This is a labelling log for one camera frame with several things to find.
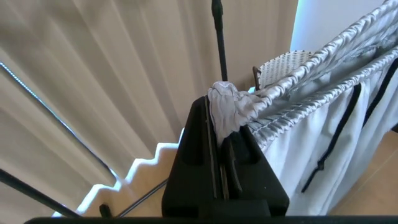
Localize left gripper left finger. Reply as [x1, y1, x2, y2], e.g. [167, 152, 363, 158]
[161, 95, 225, 218]

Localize black clothes rack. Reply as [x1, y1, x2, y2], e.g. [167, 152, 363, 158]
[0, 0, 229, 218]

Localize beige curtain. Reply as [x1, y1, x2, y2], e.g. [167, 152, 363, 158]
[0, 0, 299, 218]

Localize pale grey shorts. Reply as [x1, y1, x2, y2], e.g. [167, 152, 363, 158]
[207, 0, 398, 217]

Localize white laundry basket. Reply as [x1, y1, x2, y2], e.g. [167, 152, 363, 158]
[252, 50, 313, 91]

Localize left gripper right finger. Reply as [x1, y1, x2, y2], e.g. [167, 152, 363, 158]
[220, 124, 290, 218]

